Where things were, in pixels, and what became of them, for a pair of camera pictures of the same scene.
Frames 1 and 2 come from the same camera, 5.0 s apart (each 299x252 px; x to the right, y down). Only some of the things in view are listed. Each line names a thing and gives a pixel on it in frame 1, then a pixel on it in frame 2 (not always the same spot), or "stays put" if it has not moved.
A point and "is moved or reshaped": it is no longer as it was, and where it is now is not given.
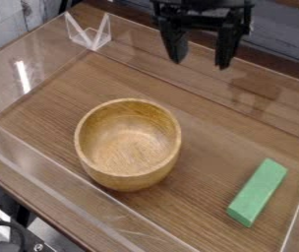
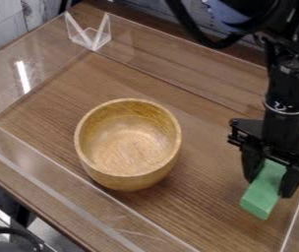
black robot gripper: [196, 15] → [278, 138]
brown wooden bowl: [127, 140] stays put
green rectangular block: [257, 192] is moved or reshaped
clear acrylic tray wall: [123, 148] stays put
